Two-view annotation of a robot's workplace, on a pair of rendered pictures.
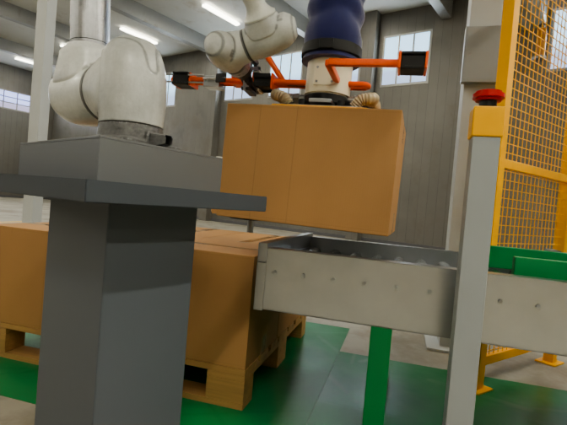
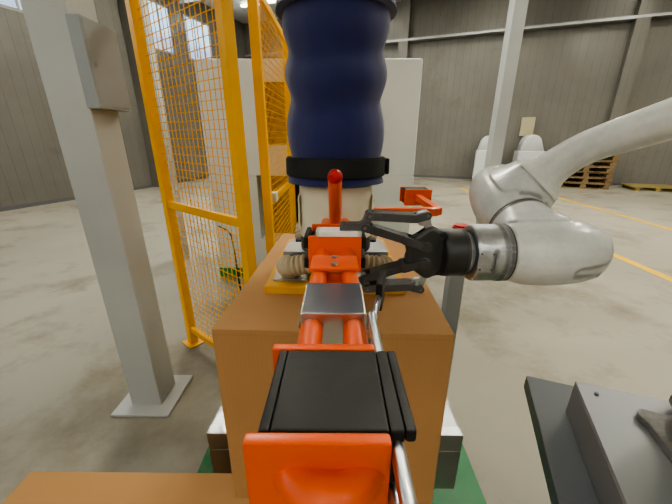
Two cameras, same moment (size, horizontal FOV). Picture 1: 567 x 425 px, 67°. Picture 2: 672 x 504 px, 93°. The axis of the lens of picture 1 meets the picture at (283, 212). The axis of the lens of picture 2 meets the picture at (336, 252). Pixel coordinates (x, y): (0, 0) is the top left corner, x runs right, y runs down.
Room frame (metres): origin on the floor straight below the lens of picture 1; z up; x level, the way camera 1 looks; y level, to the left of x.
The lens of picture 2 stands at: (1.83, 0.60, 1.37)
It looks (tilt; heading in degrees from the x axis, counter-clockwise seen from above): 20 degrees down; 255
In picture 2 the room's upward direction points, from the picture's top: straight up
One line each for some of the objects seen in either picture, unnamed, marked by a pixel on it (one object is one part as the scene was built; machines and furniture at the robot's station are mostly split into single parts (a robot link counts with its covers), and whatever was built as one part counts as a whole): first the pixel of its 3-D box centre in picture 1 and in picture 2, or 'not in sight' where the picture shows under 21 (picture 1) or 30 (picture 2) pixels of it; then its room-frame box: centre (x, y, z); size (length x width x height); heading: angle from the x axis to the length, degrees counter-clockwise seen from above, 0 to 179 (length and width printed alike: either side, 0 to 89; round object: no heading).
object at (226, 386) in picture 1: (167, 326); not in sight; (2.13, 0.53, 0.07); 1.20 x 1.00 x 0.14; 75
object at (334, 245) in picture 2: (265, 83); (335, 246); (1.70, 0.11, 1.20); 0.10 x 0.08 x 0.06; 165
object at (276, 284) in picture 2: not in sight; (297, 255); (1.73, -0.15, 1.09); 0.34 x 0.10 x 0.05; 75
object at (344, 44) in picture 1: (331, 54); (337, 165); (1.63, -0.13, 1.31); 0.23 x 0.23 x 0.04
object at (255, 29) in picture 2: not in sight; (281, 181); (1.60, -1.86, 1.05); 1.17 x 0.10 x 2.10; 75
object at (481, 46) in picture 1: (483, 55); (102, 68); (2.34, -1.00, 1.62); 0.20 x 0.05 x 0.30; 75
